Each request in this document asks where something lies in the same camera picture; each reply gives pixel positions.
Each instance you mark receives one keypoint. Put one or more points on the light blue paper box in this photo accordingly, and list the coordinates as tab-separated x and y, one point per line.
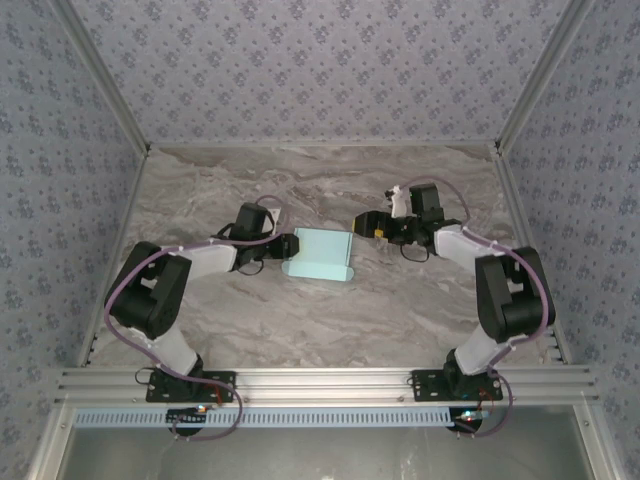
320	252

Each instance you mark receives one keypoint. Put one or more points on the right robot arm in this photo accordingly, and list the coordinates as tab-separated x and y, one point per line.
510	295

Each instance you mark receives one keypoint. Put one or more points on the small controller board with LED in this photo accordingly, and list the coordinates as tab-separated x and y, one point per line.
470	417
187	415

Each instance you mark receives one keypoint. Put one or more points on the aluminium side rail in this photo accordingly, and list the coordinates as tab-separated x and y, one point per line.
116	255
517	200

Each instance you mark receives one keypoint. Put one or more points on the aluminium mounting rail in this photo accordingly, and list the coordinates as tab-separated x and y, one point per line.
325	385

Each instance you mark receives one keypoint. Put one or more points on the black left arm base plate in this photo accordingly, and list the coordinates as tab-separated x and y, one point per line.
222	382

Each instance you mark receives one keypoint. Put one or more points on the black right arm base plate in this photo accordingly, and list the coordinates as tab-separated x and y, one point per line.
425	387

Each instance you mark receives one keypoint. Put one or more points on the aluminium frame post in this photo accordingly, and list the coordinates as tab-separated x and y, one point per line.
545	75
105	80

